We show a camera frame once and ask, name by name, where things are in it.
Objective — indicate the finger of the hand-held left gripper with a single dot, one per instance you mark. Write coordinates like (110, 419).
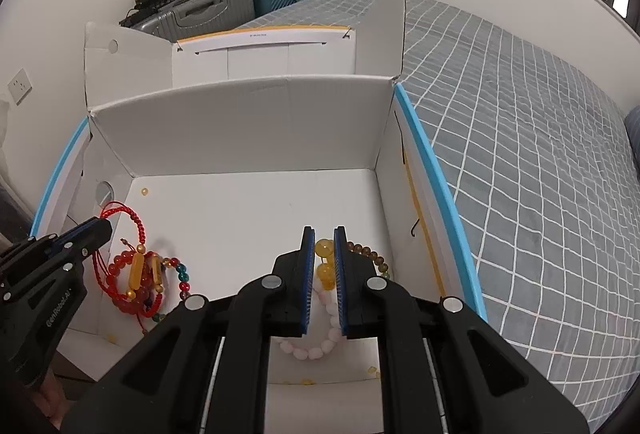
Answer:
(80, 244)
(77, 229)

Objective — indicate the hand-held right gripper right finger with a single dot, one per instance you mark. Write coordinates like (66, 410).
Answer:
(340, 286)

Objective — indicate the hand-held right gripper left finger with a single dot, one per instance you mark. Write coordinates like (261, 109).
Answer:
(307, 286)

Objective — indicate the white cardboard box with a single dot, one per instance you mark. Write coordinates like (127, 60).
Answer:
(225, 214)

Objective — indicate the person's left hand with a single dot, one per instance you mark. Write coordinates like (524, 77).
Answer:
(47, 399)

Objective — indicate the grey plaid bedsheet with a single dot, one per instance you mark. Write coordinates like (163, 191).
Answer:
(525, 138)

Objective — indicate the silver hard suitcase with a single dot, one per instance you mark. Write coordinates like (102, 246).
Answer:
(205, 11)

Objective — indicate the blue pillow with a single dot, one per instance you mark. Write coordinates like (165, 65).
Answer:
(634, 128)

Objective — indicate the white wall socket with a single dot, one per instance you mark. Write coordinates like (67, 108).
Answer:
(19, 86)

